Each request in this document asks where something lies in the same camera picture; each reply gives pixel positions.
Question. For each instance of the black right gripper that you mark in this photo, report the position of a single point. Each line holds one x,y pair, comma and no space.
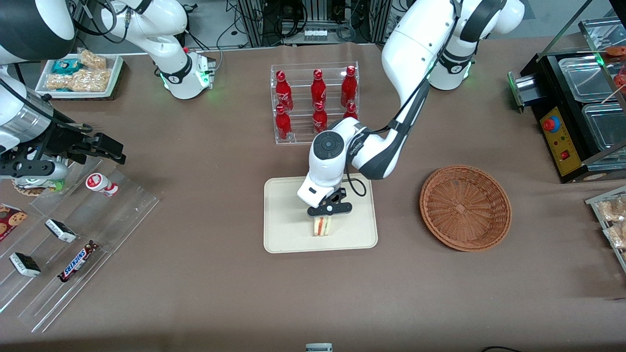
59,138

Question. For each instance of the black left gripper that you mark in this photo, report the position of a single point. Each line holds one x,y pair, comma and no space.
342,191

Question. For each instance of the triangular sandwich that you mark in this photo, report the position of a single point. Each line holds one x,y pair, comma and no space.
322,226

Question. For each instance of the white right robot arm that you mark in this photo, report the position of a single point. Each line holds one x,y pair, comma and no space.
171,19

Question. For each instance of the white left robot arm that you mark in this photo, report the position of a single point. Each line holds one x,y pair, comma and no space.
411,44

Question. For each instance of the beige plastic tray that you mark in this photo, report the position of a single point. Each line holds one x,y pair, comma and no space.
283,220

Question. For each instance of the white snack tray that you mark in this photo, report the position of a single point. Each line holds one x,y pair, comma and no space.
115,73

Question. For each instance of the brown wicker basket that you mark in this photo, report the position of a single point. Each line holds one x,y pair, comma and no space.
464,208

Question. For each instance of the white tray with pastries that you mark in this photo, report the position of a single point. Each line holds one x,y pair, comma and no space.
594,208

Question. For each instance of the steel shelf tray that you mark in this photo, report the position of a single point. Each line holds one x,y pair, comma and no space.
594,34

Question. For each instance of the white red yogurt bottle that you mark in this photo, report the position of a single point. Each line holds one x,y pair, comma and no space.
100,184

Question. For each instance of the large peanut snack bag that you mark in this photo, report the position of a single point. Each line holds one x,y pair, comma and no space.
93,80

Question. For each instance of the clear acrylic stepped display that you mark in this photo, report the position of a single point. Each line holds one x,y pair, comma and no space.
112,225

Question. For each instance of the green white cup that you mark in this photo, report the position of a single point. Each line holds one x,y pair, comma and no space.
36,186

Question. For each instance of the clear acrylic bottle rack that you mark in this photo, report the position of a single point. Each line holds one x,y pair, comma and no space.
298,134

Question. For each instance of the flat peanut snack bag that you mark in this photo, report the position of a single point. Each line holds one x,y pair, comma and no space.
58,81

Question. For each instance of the red cola bottle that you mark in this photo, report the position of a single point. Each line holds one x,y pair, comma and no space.
348,87
282,91
350,111
318,89
283,124
320,120

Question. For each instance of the small peanut snack bag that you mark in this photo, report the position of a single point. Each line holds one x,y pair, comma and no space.
93,59

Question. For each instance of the black white snack box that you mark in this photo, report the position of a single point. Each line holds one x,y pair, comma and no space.
60,230
24,264

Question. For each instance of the blue snack packet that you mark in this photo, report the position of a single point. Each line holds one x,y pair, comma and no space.
66,66

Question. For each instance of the Snickers chocolate bar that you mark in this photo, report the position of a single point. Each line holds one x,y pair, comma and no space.
78,261

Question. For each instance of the red cookie package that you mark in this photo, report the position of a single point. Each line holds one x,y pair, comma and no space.
11,221

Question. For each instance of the grey white device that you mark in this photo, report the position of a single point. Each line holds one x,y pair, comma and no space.
319,347

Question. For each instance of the white power strip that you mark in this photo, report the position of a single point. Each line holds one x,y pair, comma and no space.
315,34

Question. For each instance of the red emergency stop button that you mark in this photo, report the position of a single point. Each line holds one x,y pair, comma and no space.
550,124

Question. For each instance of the black food warmer appliance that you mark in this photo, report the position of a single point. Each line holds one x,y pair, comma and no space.
547,83

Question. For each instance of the wrapped pastry bag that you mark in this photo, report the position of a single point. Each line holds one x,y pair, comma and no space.
614,209
617,235

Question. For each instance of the steel warmer pan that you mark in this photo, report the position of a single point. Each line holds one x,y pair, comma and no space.
606,129
584,78

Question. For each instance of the red sausage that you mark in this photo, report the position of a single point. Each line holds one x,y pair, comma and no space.
617,49
621,78

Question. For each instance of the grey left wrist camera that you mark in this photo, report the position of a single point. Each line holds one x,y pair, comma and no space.
315,191

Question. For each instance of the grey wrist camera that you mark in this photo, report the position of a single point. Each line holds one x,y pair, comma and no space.
34,169
315,191

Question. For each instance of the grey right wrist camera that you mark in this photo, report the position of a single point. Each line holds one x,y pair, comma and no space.
34,169

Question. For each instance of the aluminium frame rack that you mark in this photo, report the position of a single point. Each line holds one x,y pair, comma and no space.
254,22

